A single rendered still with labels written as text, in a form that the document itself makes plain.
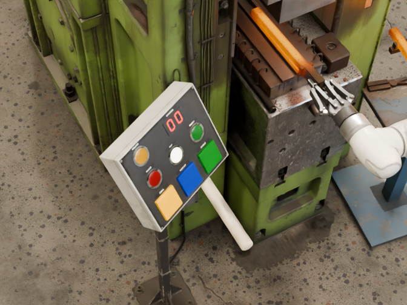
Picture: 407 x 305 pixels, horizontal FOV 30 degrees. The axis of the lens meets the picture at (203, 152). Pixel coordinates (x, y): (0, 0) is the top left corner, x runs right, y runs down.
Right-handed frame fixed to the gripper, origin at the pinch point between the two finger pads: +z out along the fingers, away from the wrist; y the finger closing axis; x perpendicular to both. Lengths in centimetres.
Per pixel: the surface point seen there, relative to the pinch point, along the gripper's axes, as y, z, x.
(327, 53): 12.6, 9.0, -3.9
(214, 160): -42.9, -11.4, -2.3
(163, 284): -60, -5, -84
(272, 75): -9.2, 9.6, -3.9
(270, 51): -4.4, 18.4, -3.0
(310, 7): -1.6, 5.5, 27.0
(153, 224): -69, -21, -4
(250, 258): -19, -5, -101
